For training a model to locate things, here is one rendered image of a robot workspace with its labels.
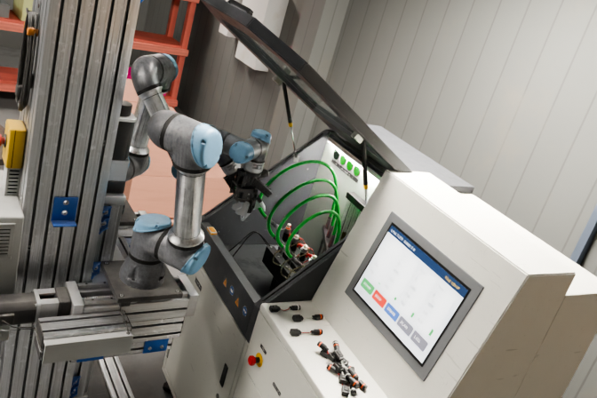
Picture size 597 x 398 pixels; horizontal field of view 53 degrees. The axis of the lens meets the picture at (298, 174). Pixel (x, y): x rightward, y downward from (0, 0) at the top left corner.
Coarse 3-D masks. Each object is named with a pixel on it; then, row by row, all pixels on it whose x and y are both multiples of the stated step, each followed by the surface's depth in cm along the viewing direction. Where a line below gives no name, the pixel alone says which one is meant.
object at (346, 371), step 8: (320, 344) 201; (336, 344) 202; (320, 352) 201; (328, 352) 200; (336, 352) 196; (336, 360) 196; (344, 360) 197; (328, 368) 194; (336, 368) 193; (344, 368) 193; (352, 368) 196; (344, 376) 191; (352, 376) 190; (344, 384) 190; (352, 384) 188; (360, 384) 190; (344, 392) 184; (352, 392) 186
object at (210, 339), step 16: (208, 288) 261; (208, 304) 260; (224, 304) 247; (192, 320) 275; (208, 320) 259; (224, 320) 246; (192, 336) 274; (208, 336) 258; (224, 336) 245; (240, 336) 232; (176, 352) 289; (192, 352) 272; (208, 352) 257; (224, 352) 244; (240, 352) 232; (176, 368) 288; (192, 368) 271; (208, 368) 256; (224, 368) 242; (176, 384) 287; (192, 384) 270; (208, 384) 255; (224, 384) 242
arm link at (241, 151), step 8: (232, 136) 208; (224, 144) 207; (232, 144) 206; (240, 144) 203; (248, 144) 205; (256, 144) 209; (224, 152) 209; (232, 152) 204; (240, 152) 203; (248, 152) 203; (256, 152) 208; (240, 160) 204; (248, 160) 205
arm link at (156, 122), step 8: (160, 112) 172; (168, 112) 171; (176, 112) 173; (152, 120) 171; (160, 120) 169; (152, 128) 170; (160, 128) 168; (216, 128) 208; (152, 136) 170; (224, 136) 208
